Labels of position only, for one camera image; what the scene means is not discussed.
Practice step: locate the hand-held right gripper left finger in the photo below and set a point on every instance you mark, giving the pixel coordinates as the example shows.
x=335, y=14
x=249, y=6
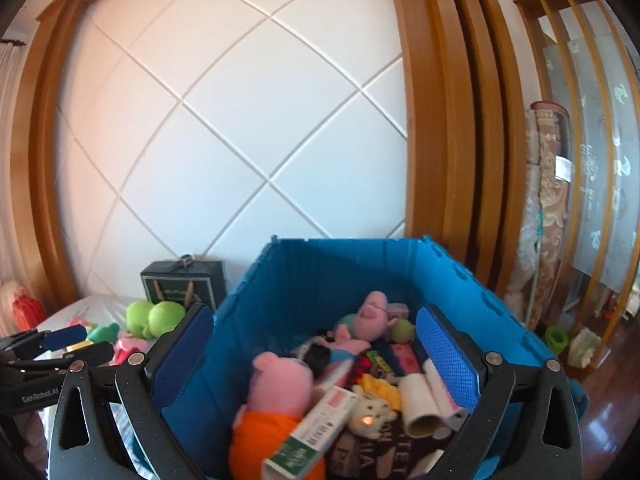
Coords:
x=182, y=360

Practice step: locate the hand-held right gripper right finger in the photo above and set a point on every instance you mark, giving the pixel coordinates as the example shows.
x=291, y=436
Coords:
x=450, y=360

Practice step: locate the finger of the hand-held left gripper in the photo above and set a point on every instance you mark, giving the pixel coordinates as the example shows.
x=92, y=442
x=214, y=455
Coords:
x=90, y=355
x=62, y=337

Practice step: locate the light green plush toy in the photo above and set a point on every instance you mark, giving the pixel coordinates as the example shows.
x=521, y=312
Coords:
x=160, y=317

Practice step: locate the white cardboard tube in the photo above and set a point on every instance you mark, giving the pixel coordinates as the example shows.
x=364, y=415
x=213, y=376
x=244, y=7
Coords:
x=417, y=400

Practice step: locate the pink pig plush orange dress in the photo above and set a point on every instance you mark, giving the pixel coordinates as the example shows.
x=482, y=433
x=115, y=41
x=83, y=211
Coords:
x=280, y=385

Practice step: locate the blue plastic storage bin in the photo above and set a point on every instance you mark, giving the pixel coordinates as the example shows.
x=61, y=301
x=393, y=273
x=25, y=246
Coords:
x=280, y=285

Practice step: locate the dark green plush toy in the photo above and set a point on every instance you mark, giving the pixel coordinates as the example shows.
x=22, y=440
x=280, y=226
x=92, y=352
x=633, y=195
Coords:
x=104, y=332

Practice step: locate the pink patterned packet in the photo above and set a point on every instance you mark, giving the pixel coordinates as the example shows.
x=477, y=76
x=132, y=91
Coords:
x=131, y=349

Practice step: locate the red bag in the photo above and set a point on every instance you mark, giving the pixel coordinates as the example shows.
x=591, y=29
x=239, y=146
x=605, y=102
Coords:
x=27, y=312

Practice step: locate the red box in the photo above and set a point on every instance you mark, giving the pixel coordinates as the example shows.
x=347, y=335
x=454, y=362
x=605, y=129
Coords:
x=405, y=359

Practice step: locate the green tennis ball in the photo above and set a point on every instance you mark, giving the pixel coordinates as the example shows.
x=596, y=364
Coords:
x=402, y=332

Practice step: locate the small white pink box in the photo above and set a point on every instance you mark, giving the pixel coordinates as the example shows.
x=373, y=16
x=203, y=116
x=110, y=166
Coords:
x=397, y=311

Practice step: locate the yellow plush toy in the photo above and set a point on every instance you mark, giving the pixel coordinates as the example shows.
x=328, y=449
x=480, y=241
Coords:
x=382, y=387

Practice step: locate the dark gift box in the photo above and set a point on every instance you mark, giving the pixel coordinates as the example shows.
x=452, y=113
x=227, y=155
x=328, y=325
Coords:
x=205, y=285

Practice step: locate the white bear plush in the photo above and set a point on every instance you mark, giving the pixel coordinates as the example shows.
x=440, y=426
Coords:
x=375, y=407

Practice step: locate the pink pig plush blue dress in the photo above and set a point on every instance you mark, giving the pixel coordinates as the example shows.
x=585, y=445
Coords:
x=370, y=315

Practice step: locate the grey metal clip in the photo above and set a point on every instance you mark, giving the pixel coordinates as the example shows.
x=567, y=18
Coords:
x=182, y=262

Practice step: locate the green rolled mat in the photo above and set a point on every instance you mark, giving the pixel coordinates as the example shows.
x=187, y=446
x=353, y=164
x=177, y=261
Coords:
x=557, y=340

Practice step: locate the dark brown lettered bag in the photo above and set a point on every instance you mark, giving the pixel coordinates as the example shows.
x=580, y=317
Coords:
x=380, y=452

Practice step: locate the black round object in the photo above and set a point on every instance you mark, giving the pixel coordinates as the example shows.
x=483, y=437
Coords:
x=317, y=359

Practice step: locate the rolled pale patterned carpet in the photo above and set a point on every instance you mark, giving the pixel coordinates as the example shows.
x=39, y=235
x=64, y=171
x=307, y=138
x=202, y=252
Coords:
x=527, y=240

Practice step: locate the white red green carton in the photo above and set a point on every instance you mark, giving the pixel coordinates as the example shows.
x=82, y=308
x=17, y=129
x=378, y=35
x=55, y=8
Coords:
x=310, y=435

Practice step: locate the pale curtain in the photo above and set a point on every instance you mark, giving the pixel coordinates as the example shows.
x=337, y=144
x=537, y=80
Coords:
x=10, y=160

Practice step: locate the rolled brown patterned carpet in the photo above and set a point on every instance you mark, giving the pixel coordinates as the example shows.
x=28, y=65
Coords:
x=552, y=200

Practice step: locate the wooden frosted glass partition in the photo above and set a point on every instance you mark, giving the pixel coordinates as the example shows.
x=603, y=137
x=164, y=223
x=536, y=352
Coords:
x=600, y=160

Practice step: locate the wooden door frame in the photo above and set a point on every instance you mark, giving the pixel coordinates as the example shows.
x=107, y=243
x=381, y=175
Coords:
x=445, y=110

